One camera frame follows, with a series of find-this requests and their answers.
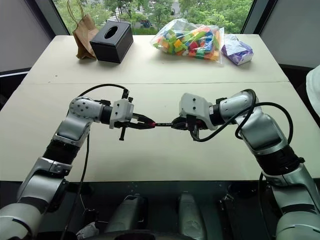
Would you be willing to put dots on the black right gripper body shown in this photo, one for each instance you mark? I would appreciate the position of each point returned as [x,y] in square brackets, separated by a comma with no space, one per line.
[191,122]

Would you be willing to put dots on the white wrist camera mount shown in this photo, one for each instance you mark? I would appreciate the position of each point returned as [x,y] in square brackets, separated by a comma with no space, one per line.
[193,105]
[123,108]

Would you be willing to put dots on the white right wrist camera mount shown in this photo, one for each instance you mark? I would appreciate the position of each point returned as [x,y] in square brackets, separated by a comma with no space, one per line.
[193,105]

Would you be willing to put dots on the brown paper bag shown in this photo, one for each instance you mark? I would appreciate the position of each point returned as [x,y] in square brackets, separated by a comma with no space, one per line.
[85,37]

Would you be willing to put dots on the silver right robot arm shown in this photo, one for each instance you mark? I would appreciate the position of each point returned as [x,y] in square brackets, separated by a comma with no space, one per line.
[260,125]

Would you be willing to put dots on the purple white tissue pack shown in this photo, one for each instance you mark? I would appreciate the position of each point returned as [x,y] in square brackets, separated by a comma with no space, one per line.
[237,50]

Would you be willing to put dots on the black tissue box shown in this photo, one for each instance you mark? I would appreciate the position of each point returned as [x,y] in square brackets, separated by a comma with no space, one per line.
[112,42]

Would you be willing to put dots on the blue parked car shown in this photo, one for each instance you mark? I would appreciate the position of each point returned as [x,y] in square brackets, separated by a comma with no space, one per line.
[146,23]

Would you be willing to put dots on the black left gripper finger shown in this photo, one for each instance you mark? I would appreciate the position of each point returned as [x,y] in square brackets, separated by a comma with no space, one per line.
[142,117]
[142,125]

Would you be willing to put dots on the white rounded object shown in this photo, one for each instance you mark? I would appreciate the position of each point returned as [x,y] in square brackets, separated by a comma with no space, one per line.
[313,92]

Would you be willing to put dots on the plastic bag of colourful blocks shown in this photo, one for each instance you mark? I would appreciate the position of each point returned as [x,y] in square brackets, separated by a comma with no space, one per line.
[190,41]

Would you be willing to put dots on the white crumpled cloth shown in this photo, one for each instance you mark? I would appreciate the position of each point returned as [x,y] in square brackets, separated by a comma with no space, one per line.
[86,230]

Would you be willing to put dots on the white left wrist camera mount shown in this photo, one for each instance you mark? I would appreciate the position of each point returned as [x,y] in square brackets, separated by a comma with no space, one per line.
[123,108]

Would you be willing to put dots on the red marker cap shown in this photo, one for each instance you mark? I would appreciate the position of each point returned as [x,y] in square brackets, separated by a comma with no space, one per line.
[152,123]

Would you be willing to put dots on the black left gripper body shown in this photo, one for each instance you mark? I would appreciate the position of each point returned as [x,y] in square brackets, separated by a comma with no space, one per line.
[127,124]

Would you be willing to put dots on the black marker pen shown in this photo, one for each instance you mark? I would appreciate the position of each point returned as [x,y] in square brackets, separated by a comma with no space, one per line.
[163,123]

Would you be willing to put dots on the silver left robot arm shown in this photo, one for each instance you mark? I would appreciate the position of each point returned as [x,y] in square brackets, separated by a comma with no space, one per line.
[80,108]

